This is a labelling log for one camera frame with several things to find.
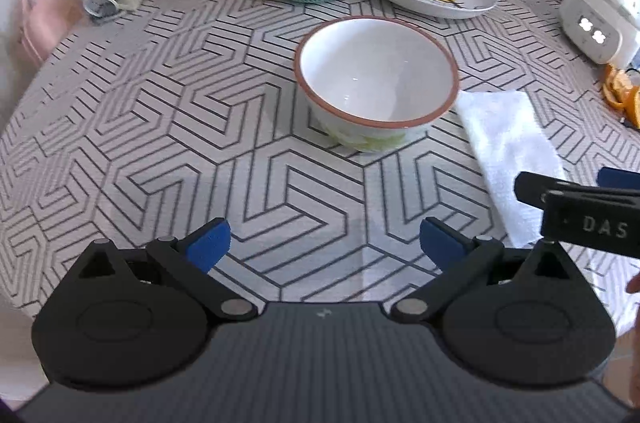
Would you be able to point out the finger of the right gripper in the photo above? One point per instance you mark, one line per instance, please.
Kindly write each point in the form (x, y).
(531, 189)
(618, 179)

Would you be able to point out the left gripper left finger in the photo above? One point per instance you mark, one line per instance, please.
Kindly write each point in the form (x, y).
(187, 263)

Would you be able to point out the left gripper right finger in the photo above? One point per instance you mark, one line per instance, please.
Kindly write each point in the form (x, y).
(462, 262)

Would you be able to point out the white paper towel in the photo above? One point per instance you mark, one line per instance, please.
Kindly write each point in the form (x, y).
(506, 140)

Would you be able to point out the white bowl brown rim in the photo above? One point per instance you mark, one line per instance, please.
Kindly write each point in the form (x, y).
(371, 83)

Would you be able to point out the orange peels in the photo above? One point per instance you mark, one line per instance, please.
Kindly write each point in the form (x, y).
(620, 90)

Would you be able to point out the white kettle base appliance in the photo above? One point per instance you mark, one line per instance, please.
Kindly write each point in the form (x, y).
(606, 31)

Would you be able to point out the pink backpack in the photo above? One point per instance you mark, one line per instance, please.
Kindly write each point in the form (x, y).
(45, 23)

